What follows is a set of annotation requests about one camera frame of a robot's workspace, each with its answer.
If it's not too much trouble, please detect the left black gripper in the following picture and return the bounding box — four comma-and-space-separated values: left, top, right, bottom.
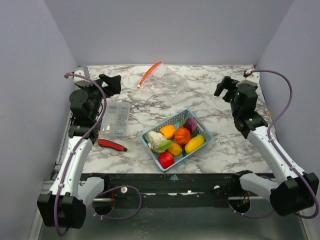
79, 74, 121, 120

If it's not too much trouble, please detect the clear zip bag orange zipper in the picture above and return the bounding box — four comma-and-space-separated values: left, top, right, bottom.
137, 61, 189, 103

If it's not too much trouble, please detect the purple onion toy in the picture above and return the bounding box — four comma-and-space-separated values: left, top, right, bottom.
180, 117, 197, 134

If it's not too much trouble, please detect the orange pumpkin toy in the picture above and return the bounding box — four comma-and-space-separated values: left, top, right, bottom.
174, 126, 191, 145

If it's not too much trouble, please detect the orange bell pepper toy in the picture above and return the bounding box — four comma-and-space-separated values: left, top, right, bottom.
159, 124, 177, 140

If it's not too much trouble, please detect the yellow lemon toy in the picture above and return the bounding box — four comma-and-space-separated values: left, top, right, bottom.
167, 141, 183, 157

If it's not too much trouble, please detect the red apple toy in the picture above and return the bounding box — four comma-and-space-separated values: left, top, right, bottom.
157, 151, 175, 169

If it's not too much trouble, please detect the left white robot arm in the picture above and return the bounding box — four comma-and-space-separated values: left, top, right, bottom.
37, 74, 122, 236

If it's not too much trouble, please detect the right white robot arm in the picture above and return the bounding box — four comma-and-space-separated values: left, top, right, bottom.
214, 76, 320, 216

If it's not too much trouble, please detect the clear plastic screw box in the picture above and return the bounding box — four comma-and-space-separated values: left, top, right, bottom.
99, 101, 131, 138

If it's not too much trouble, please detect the yellow mango toy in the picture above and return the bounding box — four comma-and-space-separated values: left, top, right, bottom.
184, 134, 205, 154

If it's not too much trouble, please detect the red utility knife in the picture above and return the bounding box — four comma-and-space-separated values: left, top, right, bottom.
97, 138, 128, 152

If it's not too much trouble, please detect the white cauliflower toy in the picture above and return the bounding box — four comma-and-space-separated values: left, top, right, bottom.
146, 131, 172, 154

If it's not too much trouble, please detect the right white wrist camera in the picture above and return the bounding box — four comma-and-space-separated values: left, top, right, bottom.
242, 69, 260, 87

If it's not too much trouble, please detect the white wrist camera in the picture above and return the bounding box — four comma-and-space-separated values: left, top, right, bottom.
242, 69, 260, 87
72, 70, 90, 87

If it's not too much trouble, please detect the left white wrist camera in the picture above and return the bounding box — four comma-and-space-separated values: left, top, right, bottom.
72, 70, 90, 87

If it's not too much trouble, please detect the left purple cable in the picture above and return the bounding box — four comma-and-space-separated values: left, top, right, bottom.
53, 72, 143, 237

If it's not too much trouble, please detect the purple cable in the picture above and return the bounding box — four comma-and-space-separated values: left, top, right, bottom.
53, 72, 143, 237
228, 69, 320, 220

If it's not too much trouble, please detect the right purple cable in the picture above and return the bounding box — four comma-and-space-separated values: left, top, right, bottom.
228, 69, 320, 220

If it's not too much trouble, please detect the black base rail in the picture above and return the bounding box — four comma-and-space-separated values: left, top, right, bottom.
79, 171, 276, 209

